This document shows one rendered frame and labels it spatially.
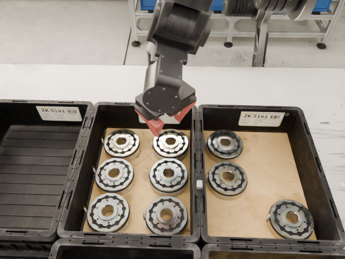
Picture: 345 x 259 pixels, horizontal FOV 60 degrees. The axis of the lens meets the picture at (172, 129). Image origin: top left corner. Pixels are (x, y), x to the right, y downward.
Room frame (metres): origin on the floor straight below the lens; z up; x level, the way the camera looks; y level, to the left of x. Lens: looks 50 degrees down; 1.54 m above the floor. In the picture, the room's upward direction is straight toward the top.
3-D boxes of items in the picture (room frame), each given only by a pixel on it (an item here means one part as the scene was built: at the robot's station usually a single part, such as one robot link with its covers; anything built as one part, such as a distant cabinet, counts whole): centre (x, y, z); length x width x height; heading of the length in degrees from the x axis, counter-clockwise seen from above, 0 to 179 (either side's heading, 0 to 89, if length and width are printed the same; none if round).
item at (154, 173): (0.42, 0.01, 0.86); 0.10 x 0.10 x 0.01
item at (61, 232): (0.42, 0.09, 0.92); 0.40 x 0.30 x 0.02; 178
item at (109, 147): (0.53, 0.15, 0.86); 0.10 x 0.10 x 0.01
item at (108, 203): (0.31, 0.16, 0.86); 0.05 x 0.05 x 0.01
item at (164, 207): (0.31, 0.01, 0.86); 0.05 x 0.05 x 0.01
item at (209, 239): (0.41, -0.21, 0.92); 0.40 x 0.30 x 0.02; 178
